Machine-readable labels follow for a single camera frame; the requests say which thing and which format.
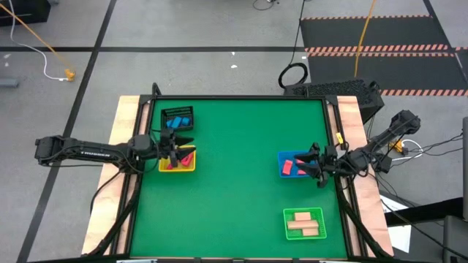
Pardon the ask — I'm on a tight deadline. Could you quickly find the blue plastic basket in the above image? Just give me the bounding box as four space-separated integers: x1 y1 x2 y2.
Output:
276 150 319 179

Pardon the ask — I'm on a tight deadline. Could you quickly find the yellow floor cable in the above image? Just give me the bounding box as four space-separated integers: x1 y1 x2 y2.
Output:
0 2 70 74

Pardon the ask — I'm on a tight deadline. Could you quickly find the green plastic basket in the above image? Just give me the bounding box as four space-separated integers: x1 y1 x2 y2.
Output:
283 207 328 241

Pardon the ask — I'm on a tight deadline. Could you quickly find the black plastic basket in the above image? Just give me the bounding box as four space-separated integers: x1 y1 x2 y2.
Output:
160 105 195 132

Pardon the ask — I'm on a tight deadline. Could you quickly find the white floor cable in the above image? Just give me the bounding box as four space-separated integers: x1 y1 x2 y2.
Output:
7 0 69 82

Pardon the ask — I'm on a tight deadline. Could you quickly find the grey upright pole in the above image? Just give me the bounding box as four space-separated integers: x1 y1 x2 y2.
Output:
461 116 468 222

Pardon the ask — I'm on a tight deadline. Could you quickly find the yellow power strip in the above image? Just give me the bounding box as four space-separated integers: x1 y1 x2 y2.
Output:
388 140 406 155

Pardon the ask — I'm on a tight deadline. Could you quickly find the black hazard-striped floor mat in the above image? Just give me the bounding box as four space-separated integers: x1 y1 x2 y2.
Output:
299 14 468 98

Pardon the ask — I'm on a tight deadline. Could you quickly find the light wooden side board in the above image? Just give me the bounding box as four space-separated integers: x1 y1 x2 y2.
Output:
327 95 395 257
80 95 151 256

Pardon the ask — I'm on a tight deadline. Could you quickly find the black box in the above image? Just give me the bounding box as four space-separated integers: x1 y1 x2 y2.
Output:
0 0 52 27

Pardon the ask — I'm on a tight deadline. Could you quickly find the black hanging coiled cable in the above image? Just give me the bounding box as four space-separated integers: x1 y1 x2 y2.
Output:
277 0 310 90

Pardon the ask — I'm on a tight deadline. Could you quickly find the black floor bar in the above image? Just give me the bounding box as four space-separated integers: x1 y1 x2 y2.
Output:
383 197 464 226

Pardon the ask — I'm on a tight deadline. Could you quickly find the black perforated computer case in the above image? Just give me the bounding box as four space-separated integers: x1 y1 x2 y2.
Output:
283 79 385 124

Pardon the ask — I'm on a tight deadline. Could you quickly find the yellow plastic basket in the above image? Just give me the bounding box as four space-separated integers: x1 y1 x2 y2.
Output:
157 145 197 173

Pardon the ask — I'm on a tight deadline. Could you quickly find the yellow hanging cable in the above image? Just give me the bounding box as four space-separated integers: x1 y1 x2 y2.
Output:
352 0 377 79

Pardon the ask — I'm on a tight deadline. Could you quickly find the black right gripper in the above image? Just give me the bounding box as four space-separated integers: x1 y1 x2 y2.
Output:
293 142 347 189

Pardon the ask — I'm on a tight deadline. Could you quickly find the white paper sheet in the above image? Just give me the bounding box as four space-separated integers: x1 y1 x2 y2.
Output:
379 194 413 254

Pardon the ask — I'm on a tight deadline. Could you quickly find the grey cabinet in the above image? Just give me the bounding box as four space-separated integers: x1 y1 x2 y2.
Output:
442 214 468 263

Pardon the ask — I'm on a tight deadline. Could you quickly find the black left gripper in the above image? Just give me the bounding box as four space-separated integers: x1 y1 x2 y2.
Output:
159 127 197 169

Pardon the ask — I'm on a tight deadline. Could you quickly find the black table frame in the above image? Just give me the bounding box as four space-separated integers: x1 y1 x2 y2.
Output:
86 83 394 261

